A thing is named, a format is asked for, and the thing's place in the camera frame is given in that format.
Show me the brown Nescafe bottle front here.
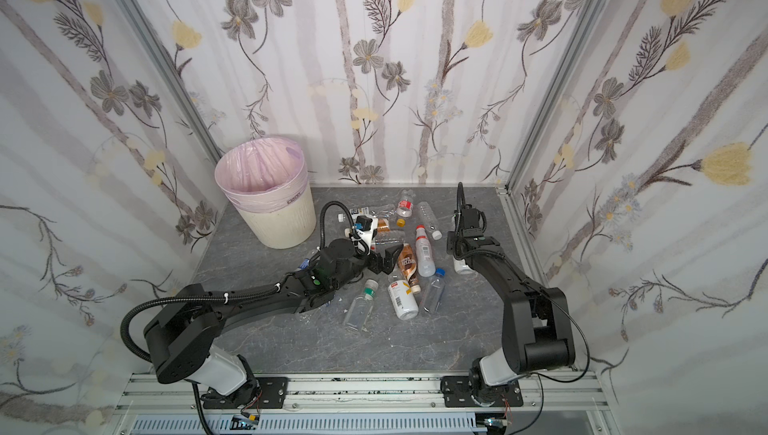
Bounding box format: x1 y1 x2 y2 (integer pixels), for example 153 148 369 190
397 243 421 294

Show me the brown nescafe bottle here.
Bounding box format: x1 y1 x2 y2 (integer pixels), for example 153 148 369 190
397 243 421 294
377 219 390 233

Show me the clear bottle green cap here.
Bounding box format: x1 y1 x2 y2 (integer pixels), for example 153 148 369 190
343 279 378 331

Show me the clear bottle blue cap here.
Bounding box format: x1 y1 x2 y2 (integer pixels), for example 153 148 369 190
421 268 446 314

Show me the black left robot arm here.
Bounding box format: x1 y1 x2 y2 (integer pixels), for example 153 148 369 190
144 239 404 408

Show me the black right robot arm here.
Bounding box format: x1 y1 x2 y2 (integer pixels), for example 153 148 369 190
447 204 576 403

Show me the cream waste bin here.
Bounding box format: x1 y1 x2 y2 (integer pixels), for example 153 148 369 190
229 185 316 249

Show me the pink bin liner bag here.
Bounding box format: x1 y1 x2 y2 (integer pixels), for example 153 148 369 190
214 137 309 214

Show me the clear bottle red-white label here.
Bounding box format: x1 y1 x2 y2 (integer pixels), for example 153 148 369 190
374 232 405 251

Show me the brown Nescafe bottle back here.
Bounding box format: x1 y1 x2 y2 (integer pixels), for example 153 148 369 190
377 219 390 233

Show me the white bottle red cap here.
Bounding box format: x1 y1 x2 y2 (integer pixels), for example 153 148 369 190
415 225 436 277

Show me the Suntory white label bottle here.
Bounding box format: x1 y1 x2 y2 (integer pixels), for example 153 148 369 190
350 204 395 226

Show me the clear ribbed bottle white cap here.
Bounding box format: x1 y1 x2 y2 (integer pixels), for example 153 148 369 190
416 201 443 241

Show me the crushed bottle red label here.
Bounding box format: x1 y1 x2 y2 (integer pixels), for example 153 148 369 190
396 189 415 219

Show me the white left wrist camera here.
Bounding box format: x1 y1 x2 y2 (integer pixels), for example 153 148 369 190
353 214 378 248

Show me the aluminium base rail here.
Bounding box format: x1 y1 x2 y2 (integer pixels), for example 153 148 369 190
105 371 620 434

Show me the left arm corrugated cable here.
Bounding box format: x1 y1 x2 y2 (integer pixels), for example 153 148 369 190
119 293 283 364

